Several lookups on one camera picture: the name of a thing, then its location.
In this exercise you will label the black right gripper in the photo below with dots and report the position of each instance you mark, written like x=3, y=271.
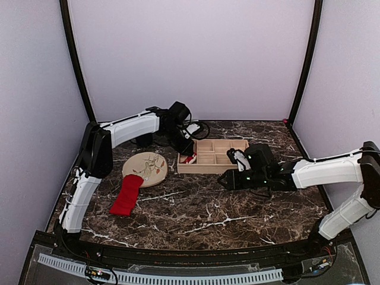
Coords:
x=233, y=181

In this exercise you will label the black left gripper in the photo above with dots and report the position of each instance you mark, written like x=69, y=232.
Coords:
x=183, y=151

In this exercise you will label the red sock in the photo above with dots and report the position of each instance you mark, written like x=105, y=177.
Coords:
x=128, y=195
x=190, y=159

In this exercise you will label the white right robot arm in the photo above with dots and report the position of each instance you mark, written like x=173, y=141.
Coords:
x=360, y=166

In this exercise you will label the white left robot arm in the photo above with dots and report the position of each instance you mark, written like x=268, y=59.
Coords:
x=95, y=157

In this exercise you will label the wooden compartment tray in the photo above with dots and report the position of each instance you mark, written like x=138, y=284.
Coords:
x=211, y=156

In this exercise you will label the cream plate with bird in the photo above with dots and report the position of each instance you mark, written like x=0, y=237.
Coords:
x=151, y=167

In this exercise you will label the dark blue mug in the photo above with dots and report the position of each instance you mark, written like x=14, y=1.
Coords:
x=143, y=141

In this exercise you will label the red sock on plate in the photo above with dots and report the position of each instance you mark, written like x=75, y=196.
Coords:
x=128, y=195

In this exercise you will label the small circuit board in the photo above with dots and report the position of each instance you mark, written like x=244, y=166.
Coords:
x=96, y=273

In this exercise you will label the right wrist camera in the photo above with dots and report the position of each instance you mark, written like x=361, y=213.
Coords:
x=238, y=157

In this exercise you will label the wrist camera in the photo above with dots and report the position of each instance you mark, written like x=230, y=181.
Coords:
x=179, y=112
x=238, y=157

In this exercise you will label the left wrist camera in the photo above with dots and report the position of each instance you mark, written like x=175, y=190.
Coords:
x=179, y=112

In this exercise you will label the black front table rail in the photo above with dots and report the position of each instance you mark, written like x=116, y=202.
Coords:
x=285, y=254

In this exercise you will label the white slotted cable duct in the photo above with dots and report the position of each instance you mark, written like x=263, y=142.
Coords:
x=144, y=274

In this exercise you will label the left black frame post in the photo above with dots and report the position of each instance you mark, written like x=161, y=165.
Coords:
x=75, y=61

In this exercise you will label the black frame post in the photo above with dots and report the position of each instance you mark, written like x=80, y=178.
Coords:
x=307, y=62
x=75, y=61

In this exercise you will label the right black frame post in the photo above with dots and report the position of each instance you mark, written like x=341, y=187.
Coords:
x=307, y=62

